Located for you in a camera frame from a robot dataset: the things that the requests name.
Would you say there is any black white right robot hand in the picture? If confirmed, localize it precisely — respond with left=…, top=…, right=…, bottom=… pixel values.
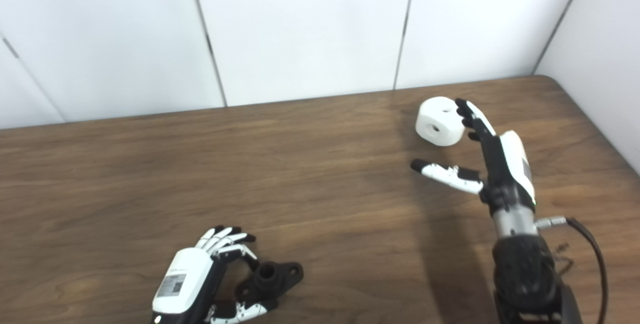
left=410, top=98, right=537, bottom=214

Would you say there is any black flanged holder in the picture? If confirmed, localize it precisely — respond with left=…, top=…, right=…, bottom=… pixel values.
left=235, top=261, right=304, bottom=310

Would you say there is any round white piece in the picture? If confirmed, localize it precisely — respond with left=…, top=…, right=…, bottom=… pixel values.
left=415, top=96, right=468, bottom=147

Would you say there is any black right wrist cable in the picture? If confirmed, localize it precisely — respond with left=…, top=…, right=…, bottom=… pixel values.
left=535, top=216, right=609, bottom=324

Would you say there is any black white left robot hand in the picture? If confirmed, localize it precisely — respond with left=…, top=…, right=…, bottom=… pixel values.
left=151, top=225, right=281, bottom=324

